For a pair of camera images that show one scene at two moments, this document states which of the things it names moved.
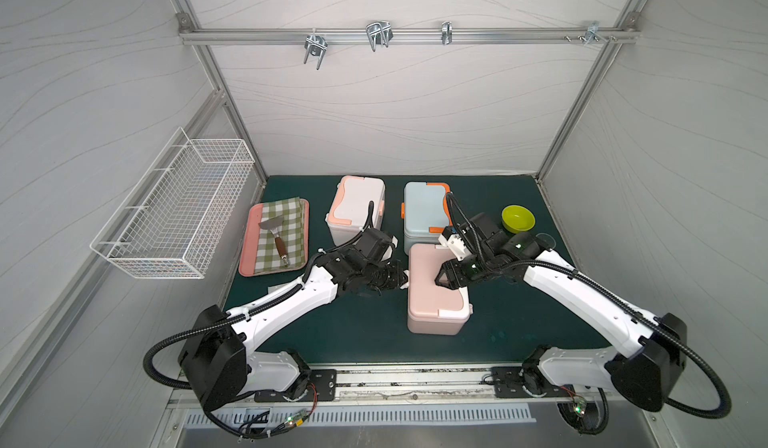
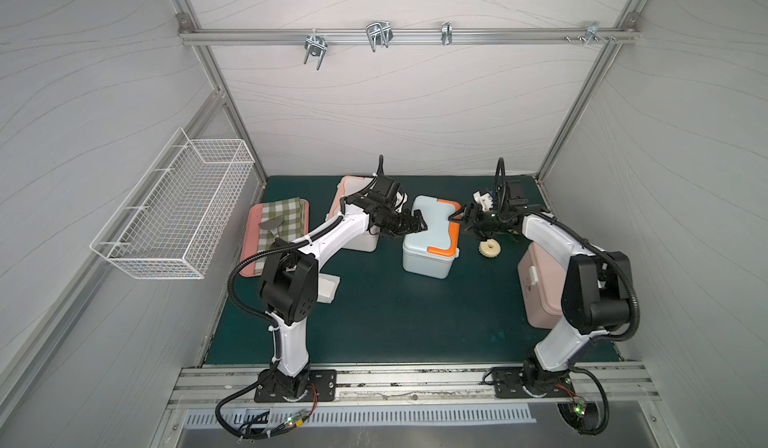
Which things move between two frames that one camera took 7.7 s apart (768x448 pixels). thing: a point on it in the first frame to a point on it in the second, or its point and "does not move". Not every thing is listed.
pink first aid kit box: (434, 310) to (542, 282)
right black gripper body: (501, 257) to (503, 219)
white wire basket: (173, 221) does not move
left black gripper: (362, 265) to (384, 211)
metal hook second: (379, 33) does not move
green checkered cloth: (292, 233) does not move
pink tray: (251, 241) does not move
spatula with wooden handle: (273, 225) does not move
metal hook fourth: (593, 32) does not move
